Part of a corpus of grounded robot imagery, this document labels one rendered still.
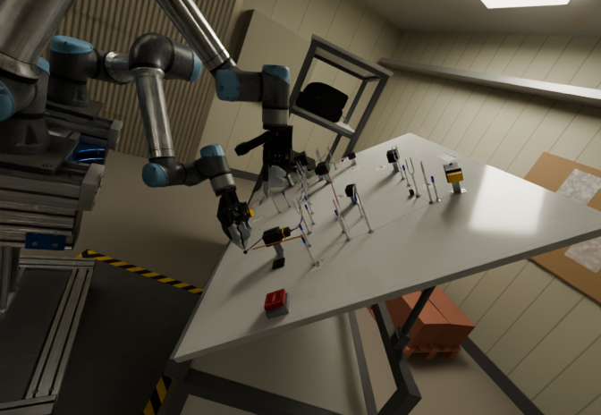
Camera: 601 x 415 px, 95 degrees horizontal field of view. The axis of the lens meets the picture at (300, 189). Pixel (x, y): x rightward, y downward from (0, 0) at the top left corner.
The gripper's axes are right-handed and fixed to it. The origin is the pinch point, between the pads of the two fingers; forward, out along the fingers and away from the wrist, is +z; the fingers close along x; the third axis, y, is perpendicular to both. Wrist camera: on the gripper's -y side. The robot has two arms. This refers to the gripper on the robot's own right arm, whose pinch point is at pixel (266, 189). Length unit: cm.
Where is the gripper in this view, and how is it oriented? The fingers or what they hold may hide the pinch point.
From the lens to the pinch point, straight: 86.7
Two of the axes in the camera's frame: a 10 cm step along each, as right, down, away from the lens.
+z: -0.5, 9.3, 3.5
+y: 10.0, 0.6, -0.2
